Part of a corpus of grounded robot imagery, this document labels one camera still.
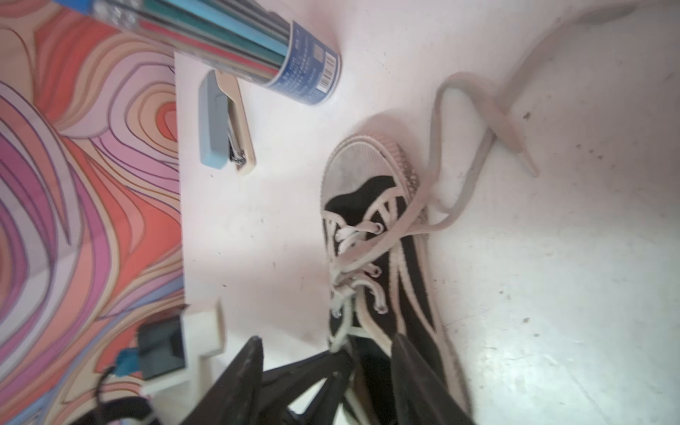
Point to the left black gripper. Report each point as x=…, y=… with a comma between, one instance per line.
x=282, y=386

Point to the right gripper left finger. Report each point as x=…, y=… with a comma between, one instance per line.
x=234, y=397

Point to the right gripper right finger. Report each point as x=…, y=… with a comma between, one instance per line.
x=420, y=397

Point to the black white sneaker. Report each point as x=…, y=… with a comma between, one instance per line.
x=374, y=219

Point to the grey blue stapler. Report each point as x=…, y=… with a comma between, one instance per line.
x=224, y=133

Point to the blue capped pencil tube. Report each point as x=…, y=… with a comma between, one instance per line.
x=238, y=37

